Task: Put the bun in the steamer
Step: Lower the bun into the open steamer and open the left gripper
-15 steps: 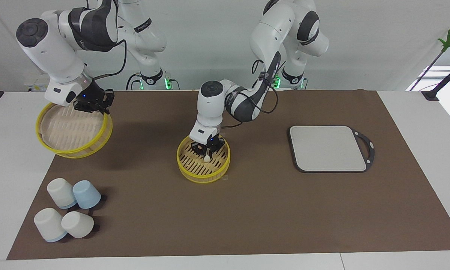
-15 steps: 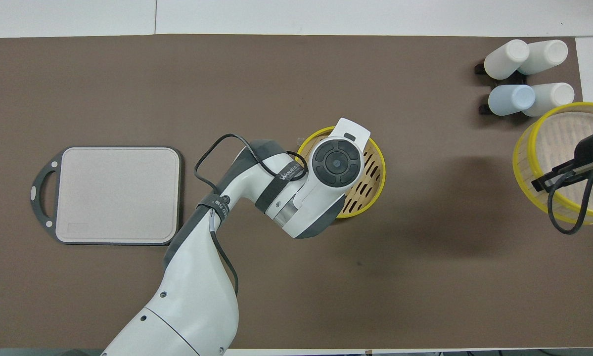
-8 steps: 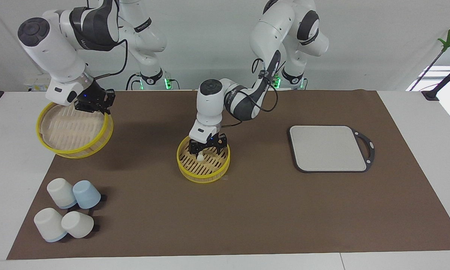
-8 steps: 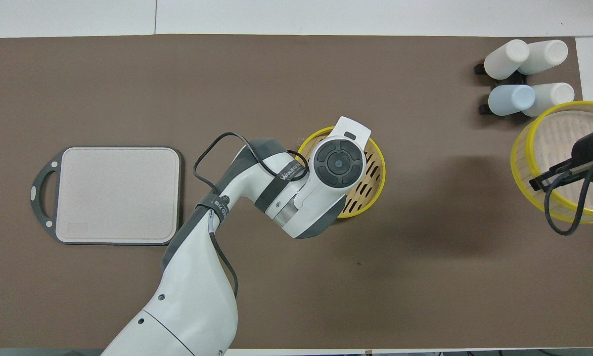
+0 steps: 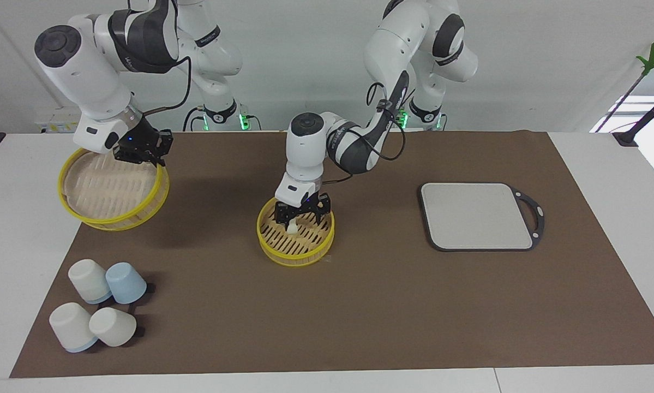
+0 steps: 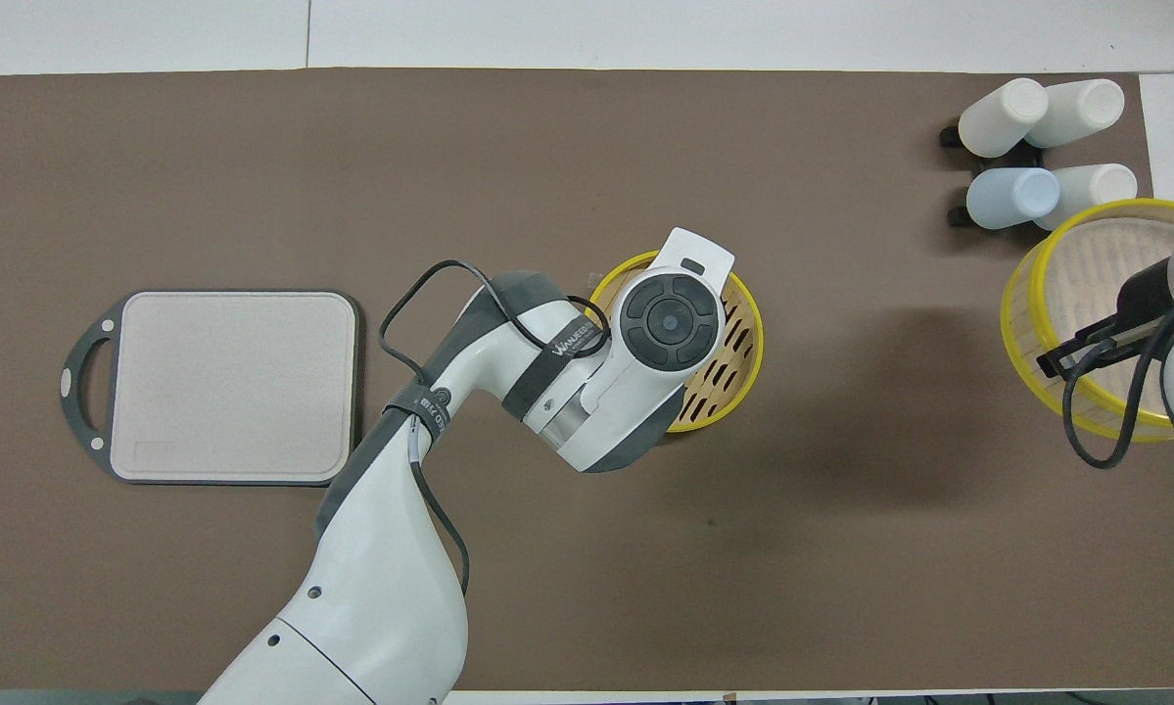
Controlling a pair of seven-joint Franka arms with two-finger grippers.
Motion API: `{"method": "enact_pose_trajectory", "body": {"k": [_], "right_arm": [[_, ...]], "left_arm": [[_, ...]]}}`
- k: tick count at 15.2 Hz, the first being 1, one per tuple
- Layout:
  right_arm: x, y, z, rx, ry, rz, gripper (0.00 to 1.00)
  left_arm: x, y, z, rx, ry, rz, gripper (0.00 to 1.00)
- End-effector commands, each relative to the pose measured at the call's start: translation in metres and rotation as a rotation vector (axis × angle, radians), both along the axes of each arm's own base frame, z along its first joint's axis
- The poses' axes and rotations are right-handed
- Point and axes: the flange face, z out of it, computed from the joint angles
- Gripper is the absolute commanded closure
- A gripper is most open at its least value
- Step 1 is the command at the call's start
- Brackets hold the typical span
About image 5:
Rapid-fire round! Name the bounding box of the white plastic cup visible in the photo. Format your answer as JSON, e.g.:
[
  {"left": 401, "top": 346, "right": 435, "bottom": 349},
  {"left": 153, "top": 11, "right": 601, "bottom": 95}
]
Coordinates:
[
  {"left": 68, "top": 259, "right": 112, "bottom": 305},
  {"left": 89, "top": 307, "right": 137, "bottom": 348},
  {"left": 49, "top": 302, "right": 98, "bottom": 353}
]

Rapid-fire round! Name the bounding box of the green-tipped grey pole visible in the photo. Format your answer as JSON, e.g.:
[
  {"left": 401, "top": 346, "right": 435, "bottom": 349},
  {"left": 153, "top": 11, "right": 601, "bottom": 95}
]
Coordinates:
[{"left": 594, "top": 40, "right": 654, "bottom": 133}]

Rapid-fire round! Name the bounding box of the white grey-rimmed cutting board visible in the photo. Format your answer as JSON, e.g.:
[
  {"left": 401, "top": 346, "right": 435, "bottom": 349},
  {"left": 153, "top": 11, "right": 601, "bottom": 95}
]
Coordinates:
[{"left": 417, "top": 182, "right": 545, "bottom": 252}]

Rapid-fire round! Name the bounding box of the white yellow-labelled box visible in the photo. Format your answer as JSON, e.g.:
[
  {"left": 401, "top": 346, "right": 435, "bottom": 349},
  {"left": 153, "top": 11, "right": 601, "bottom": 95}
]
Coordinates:
[{"left": 35, "top": 106, "right": 87, "bottom": 133}]

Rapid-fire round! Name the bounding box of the light blue plastic cup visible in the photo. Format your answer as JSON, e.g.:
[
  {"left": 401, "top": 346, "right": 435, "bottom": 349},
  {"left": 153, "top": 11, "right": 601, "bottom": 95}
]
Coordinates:
[{"left": 106, "top": 262, "right": 147, "bottom": 305}]

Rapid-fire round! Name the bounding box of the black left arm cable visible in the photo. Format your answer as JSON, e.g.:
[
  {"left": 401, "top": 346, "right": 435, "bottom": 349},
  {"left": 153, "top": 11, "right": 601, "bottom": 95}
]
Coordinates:
[{"left": 321, "top": 82, "right": 407, "bottom": 183}]

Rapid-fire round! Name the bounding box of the yellow bare steamer basket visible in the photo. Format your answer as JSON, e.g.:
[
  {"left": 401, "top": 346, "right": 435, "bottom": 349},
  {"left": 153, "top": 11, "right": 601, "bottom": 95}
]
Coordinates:
[{"left": 256, "top": 196, "right": 335, "bottom": 267}]

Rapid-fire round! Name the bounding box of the white mesh steamer liner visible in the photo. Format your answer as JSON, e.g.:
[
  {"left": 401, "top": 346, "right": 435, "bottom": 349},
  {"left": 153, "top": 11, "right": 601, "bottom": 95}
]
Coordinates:
[{"left": 65, "top": 152, "right": 161, "bottom": 219}]

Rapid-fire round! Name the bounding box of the brown table mat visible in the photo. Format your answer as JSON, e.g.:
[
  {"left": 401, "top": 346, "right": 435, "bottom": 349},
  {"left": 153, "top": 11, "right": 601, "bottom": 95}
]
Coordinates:
[{"left": 9, "top": 130, "right": 654, "bottom": 378}]

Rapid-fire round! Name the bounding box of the yellow lined steamer basket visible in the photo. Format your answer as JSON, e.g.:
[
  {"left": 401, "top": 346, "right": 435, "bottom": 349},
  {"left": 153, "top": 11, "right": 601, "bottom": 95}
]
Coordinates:
[{"left": 58, "top": 147, "right": 170, "bottom": 231}]

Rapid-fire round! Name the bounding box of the black clamp stand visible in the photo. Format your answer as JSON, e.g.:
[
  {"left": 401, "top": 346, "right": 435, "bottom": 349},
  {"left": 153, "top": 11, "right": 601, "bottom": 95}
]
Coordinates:
[{"left": 613, "top": 87, "right": 654, "bottom": 147}]

